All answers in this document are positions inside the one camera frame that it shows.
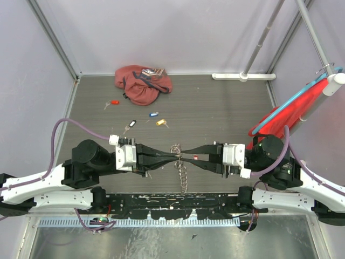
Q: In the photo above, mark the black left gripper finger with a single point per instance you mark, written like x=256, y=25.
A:
x=155, y=163
x=155, y=153

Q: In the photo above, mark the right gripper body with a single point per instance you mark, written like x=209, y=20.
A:
x=216, y=158

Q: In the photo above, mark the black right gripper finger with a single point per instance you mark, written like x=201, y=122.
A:
x=205, y=165
x=201, y=150

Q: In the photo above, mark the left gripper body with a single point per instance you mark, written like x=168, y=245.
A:
x=138, y=170

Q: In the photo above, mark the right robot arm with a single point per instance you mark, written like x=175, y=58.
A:
x=295, y=187

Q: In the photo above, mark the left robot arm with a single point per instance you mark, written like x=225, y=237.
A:
x=75, y=183

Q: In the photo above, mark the key with black tag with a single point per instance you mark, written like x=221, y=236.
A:
x=129, y=126

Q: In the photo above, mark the key with yellow tag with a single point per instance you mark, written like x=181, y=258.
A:
x=162, y=122

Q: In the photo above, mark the key with blue tag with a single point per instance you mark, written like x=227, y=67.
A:
x=154, y=114

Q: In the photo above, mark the red crumpled shirt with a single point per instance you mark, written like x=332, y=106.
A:
x=142, y=85

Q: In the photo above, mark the white rack base bar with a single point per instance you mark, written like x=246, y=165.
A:
x=243, y=77

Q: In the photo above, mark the red cloth on hanger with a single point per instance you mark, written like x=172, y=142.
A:
x=290, y=112

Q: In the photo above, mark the grey rack pole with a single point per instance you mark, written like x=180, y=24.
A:
x=263, y=36

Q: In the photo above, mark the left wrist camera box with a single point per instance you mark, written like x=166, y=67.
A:
x=125, y=158

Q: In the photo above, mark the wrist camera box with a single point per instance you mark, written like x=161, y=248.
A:
x=125, y=158
x=234, y=160

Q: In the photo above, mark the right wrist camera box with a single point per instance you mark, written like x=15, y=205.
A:
x=234, y=160

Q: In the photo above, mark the white slotted cable duct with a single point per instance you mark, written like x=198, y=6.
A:
x=149, y=222

